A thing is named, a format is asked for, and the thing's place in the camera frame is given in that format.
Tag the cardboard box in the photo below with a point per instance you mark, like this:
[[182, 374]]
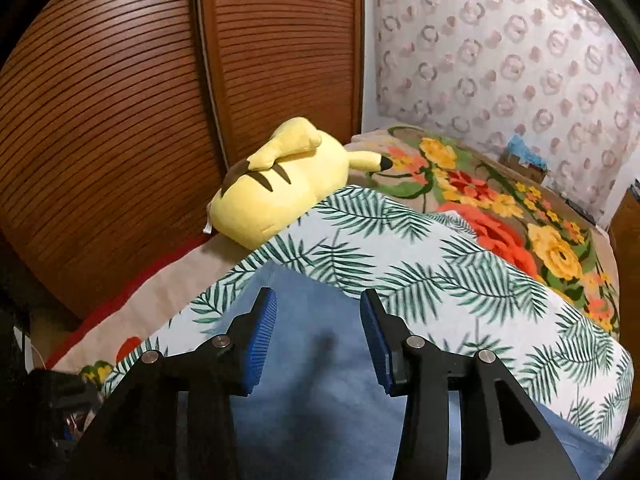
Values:
[[525, 172]]

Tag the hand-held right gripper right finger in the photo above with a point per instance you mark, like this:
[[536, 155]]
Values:
[[380, 345]]

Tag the blue denim pants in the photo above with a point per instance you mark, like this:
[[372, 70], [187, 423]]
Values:
[[320, 385]]

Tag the blue cloth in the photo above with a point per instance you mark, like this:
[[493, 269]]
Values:
[[525, 152]]

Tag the leaf print blanket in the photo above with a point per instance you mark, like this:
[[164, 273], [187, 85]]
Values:
[[400, 260]]

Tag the brown louvred wardrobe door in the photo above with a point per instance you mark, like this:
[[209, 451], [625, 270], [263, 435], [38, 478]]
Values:
[[285, 50], [100, 135]]

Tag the floral blanket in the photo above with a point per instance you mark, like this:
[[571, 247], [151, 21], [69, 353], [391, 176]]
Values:
[[500, 200]]

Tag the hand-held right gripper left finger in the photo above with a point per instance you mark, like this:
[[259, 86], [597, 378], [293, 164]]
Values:
[[260, 340]]

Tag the yellow plush toy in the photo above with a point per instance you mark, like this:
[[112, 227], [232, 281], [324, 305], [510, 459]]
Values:
[[280, 185]]

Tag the wooden cabinet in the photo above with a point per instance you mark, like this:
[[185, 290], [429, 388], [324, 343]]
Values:
[[625, 240]]

